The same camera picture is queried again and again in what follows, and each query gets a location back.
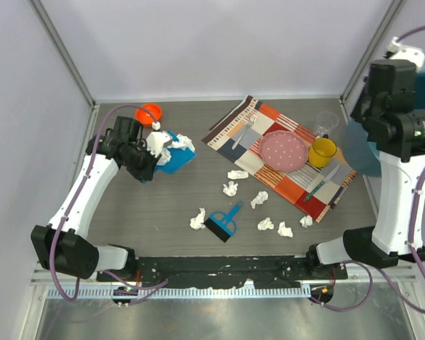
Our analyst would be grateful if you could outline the paper scrap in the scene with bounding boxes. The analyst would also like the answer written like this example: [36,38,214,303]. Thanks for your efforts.
[222,181,238,197]
[300,215,313,228]
[250,191,268,209]
[190,208,205,230]
[277,222,293,238]
[257,217,274,231]
[227,170,249,181]
[157,148,171,166]
[170,134,196,152]

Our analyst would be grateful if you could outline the blue dustpan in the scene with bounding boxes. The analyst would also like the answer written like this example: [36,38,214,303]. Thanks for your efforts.
[154,131,196,174]

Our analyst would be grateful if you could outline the teal trash bin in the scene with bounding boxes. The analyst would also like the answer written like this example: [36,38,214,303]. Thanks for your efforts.
[341,72,425,178]

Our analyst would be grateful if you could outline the blue hand brush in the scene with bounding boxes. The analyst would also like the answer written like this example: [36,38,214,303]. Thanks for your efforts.
[204,200,244,243]

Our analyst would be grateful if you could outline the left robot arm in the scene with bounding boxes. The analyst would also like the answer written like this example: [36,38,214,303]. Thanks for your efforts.
[30,116,172,279]

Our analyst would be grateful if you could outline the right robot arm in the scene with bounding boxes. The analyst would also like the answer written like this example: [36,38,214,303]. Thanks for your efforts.
[306,59,425,268]

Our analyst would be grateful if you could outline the clear plastic cup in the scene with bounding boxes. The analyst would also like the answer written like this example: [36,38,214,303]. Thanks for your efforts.
[314,111,339,137]

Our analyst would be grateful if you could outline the orange bowl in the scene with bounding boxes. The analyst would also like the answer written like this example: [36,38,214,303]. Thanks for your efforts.
[135,103,163,128]

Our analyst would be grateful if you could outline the yellow mug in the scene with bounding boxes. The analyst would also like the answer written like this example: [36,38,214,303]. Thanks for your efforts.
[308,137,338,168]

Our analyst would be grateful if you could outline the pink dotted plate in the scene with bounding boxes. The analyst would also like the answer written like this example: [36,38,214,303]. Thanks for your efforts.
[259,130,308,172]

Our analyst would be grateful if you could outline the white plastic fork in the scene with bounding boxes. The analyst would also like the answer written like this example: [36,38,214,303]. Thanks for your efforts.
[232,114,256,149]

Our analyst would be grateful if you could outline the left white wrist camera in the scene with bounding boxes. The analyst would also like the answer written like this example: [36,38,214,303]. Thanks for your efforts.
[146,121,173,158]

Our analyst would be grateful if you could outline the green handled table knife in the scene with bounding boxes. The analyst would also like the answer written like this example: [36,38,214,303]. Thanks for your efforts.
[304,165,341,202]

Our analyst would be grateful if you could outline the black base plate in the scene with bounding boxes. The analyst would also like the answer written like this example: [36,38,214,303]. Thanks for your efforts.
[96,254,349,290]

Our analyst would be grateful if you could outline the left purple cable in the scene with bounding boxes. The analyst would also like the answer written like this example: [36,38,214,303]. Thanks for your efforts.
[48,104,169,307]

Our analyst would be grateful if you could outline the purple cable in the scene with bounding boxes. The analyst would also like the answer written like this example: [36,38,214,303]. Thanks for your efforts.
[48,104,169,307]
[310,23,425,314]

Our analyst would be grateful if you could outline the white slotted cable duct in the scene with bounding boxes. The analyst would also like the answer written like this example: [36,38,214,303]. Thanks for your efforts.
[46,285,312,300]

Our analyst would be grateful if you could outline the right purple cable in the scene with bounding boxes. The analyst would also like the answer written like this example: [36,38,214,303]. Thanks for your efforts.
[310,23,425,314]

